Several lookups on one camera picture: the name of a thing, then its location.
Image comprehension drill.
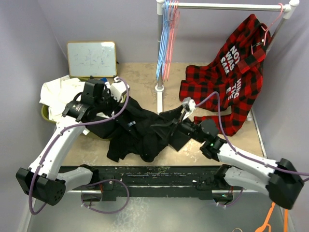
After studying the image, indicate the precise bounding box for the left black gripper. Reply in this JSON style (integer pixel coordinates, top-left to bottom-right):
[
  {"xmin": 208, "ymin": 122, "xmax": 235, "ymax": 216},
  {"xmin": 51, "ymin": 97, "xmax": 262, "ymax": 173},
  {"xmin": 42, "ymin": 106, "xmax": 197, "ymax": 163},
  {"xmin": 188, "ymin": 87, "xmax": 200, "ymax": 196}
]
[{"xmin": 95, "ymin": 88, "xmax": 122, "ymax": 118}]

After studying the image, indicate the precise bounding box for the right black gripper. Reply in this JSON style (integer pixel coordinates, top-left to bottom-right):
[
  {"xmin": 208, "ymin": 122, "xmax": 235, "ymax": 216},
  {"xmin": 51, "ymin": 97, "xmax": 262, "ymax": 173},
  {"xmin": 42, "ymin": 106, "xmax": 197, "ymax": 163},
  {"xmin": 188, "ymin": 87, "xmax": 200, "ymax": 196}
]
[{"xmin": 151, "ymin": 104, "xmax": 206, "ymax": 144}]

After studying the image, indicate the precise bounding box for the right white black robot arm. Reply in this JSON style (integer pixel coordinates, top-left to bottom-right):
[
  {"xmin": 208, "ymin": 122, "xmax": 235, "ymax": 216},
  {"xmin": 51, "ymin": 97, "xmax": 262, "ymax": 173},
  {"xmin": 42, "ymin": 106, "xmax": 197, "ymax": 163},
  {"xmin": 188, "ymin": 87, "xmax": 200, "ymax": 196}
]
[{"xmin": 150, "ymin": 107, "xmax": 304, "ymax": 210}]

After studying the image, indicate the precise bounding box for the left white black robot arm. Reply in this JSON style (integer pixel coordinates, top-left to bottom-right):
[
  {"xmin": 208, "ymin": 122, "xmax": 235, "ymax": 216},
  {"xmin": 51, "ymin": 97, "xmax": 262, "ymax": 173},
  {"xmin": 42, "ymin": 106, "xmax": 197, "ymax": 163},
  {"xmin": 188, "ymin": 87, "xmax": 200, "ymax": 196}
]
[{"xmin": 16, "ymin": 77, "xmax": 130, "ymax": 215}]

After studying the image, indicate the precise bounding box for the red black plaid shirt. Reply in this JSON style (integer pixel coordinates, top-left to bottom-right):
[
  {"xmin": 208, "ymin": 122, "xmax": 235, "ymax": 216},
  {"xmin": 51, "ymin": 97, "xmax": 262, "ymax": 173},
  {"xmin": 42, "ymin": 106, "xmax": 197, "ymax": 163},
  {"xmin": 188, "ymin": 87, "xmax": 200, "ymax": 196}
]
[{"xmin": 179, "ymin": 14, "xmax": 268, "ymax": 136}]

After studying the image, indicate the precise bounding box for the pink hanger holding plaid shirt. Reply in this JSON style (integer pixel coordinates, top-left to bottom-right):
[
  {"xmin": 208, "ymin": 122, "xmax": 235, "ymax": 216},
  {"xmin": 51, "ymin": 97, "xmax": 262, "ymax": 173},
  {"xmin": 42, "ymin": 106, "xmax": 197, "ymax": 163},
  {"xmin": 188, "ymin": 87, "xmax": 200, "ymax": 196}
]
[{"xmin": 251, "ymin": 3, "xmax": 284, "ymax": 54}]

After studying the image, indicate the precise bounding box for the orange plastic hanger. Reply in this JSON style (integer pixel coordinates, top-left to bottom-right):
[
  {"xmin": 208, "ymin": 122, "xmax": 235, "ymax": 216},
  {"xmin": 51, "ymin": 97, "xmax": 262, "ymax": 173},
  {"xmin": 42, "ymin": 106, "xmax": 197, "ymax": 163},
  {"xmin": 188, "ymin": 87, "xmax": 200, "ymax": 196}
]
[{"xmin": 255, "ymin": 202, "xmax": 289, "ymax": 232}]

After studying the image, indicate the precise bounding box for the small whiteboard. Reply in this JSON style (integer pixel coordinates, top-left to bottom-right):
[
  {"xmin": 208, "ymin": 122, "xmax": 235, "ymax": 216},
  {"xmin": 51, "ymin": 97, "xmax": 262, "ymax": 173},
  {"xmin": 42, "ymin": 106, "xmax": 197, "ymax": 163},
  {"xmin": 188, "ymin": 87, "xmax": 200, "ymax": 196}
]
[{"xmin": 67, "ymin": 41, "xmax": 117, "ymax": 78}]

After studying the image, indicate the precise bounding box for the white cloth in basket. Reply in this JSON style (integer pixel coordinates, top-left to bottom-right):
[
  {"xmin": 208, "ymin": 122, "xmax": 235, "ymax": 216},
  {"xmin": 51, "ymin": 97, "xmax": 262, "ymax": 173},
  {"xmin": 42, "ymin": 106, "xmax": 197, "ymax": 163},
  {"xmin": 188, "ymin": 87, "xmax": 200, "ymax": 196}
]
[{"xmin": 40, "ymin": 75, "xmax": 95, "ymax": 128}]

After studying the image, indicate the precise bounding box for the olive green laundry basket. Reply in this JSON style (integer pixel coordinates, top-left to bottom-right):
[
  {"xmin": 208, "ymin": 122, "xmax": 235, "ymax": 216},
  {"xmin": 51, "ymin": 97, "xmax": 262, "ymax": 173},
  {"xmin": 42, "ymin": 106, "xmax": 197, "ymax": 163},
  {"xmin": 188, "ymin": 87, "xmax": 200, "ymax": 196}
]
[{"xmin": 41, "ymin": 77, "xmax": 128, "ymax": 141}]

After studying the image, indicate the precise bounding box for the white metal clothes rack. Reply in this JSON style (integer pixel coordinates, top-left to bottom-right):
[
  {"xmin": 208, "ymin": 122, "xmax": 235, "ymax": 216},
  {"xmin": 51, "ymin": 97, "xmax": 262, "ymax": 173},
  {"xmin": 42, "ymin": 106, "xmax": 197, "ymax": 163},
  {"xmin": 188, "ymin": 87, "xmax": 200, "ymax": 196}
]
[{"xmin": 155, "ymin": 0, "xmax": 300, "ymax": 113}]

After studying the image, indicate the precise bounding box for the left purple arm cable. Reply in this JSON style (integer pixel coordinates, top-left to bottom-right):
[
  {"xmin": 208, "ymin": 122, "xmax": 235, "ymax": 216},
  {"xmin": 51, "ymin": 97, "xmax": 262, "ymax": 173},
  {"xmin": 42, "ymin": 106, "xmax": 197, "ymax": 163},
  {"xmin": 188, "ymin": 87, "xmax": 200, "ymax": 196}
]
[{"xmin": 28, "ymin": 77, "xmax": 131, "ymax": 215}]

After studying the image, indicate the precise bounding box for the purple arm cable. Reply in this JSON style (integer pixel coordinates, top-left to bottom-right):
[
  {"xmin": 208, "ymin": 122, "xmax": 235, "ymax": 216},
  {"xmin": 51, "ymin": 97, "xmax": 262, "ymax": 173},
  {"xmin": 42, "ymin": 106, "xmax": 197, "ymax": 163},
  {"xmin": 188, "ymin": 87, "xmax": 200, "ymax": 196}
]
[
  {"xmin": 195, "ymin": 91, "xmax": 309, "ymax": 183},
  {"xmin": 28, "ymin": 77, "xmax": 131, "ymax": 215}
]

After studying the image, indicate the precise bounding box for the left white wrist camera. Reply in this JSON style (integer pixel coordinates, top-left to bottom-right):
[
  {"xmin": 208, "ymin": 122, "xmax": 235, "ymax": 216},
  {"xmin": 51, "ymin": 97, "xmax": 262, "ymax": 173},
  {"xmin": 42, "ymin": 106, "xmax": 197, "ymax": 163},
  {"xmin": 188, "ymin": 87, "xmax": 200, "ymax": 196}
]
[{"xmin": 109, "ymin": 76, "xmax": 130, "ymax": 102}]

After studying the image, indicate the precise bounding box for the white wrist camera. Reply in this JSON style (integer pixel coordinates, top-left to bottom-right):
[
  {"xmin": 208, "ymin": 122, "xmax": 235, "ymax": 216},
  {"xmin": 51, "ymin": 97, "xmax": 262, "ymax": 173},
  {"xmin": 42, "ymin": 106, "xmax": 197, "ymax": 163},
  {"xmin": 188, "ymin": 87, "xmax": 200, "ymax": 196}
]
[
  {"xmin": 109, "ymin": 76, "xmax": 130, "ymax": 102},
  {"xmin": 181, "ymin": 97, "xmax": 196, "ymax": 121}
]

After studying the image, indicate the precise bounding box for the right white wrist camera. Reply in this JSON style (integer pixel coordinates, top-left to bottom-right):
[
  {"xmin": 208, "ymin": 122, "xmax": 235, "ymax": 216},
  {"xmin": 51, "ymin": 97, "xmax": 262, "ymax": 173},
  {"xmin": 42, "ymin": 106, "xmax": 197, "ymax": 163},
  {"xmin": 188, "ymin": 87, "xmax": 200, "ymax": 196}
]
[{"xmin": 181, "ymin": 97, "xmax": 196, "ymax": 121}]

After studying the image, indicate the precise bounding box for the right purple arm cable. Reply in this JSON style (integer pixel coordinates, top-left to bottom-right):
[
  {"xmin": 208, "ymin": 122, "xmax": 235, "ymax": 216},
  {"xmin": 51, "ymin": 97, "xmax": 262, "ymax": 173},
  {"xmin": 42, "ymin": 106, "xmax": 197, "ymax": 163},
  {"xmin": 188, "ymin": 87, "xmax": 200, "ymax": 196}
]
[{"xmin": 195, "ymin": 91, "xmax": 309, "ymax": 183}]

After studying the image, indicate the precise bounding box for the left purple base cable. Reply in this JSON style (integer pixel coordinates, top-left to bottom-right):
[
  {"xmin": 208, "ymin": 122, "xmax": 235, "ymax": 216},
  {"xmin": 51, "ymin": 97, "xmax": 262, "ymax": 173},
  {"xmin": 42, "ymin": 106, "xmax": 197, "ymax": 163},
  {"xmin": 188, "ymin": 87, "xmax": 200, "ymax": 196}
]
[{"xmin": 81, "ymin": 178, "xmax": 130, "ymax": 214}]

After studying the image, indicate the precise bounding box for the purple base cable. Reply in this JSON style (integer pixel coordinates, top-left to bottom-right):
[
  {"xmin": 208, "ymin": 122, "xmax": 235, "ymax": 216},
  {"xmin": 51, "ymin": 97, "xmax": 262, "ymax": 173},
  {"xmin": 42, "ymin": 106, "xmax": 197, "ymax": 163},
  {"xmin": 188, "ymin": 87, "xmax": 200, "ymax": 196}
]
[
  {"xmin": 214, "ymin": 187, "xmax": 246, "ymax": 209},
  {"xmin": 81, "ymin": 178, "xmax": 130, "ymax": 214}
]

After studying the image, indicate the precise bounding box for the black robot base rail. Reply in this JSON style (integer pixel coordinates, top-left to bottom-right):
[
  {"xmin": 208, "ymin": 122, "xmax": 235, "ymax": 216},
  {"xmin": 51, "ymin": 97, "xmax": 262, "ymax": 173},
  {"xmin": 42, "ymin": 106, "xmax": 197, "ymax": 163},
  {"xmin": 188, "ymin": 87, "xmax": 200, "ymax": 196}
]
[{"xmin": 71, "ymin": 165, "xmax": 243, "ymax": 202}]

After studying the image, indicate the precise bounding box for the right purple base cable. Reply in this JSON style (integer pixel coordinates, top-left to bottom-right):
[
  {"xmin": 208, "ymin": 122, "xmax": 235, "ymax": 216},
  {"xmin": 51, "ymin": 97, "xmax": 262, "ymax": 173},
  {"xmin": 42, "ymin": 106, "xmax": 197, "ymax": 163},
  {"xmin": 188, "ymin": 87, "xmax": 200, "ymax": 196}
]
[{"xmin": 214, "ymin": 187, "xmax": 246, "ymax": 209}]

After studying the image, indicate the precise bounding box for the pink wire hanger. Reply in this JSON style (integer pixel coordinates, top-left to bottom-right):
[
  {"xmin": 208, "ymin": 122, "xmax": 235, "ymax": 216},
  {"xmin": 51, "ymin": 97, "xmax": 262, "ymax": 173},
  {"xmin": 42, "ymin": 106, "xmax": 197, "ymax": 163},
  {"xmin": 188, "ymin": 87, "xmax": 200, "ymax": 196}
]
[{"xmin": 163, "ymin": 0, "xmax": 180, "ymax": 81}]

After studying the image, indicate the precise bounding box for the blue wire hanger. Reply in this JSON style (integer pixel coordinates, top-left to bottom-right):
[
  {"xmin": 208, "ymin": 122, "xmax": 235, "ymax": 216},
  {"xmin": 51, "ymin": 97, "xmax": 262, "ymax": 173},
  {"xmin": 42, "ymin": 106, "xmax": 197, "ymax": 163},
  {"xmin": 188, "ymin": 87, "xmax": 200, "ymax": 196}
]
[{"xmin": 156, "ymin": 0, "xmax": 170, "ymax": 81}]

